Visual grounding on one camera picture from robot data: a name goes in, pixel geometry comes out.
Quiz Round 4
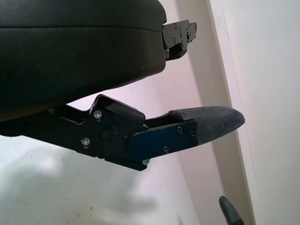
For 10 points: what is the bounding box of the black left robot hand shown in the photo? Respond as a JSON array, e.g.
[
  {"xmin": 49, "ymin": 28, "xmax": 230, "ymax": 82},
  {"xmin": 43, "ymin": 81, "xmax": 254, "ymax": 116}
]
[{"xmin": 0, "ymin": 0, "xmax": 246, "ymax": 173}]

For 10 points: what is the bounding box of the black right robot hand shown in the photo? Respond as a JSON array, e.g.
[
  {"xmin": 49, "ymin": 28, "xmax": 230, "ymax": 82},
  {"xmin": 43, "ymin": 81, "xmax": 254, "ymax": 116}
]
[{"xmin": 218, "ymin": 195, "xmax": 245, "ymax": 225}]

